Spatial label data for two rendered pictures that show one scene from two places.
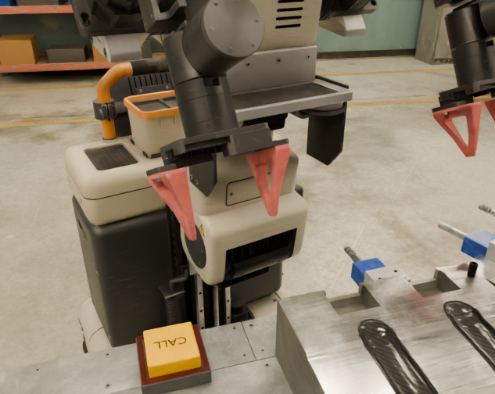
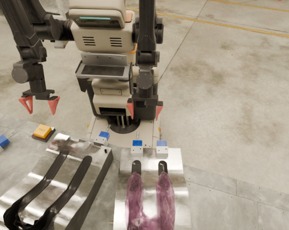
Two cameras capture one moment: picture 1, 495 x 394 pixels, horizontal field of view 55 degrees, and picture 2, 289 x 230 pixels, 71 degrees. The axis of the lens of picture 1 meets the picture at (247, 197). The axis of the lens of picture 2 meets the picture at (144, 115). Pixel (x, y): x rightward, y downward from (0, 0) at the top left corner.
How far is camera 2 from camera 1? 0.78 m
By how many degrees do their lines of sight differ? 33
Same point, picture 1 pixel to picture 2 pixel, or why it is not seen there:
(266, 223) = (111, 104)
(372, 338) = (63, 153)
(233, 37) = (18, 78)
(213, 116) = (32, 88)
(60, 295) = not seen: hidden behind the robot
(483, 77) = (140, 96)
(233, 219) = (101, 99)
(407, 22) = not seen: outside the picture
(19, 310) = not seen: hidden behind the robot
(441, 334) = (76, 161)
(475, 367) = (71, 172)
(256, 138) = (42, 97)
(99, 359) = (34, 125)
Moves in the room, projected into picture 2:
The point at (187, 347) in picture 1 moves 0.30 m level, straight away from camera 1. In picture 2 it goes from (43, 133) to (80, 94)
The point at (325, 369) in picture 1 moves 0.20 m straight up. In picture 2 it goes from (45, 154) to (24, 123)
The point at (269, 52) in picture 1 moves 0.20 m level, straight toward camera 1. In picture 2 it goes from (105, 54) to (72, 75)
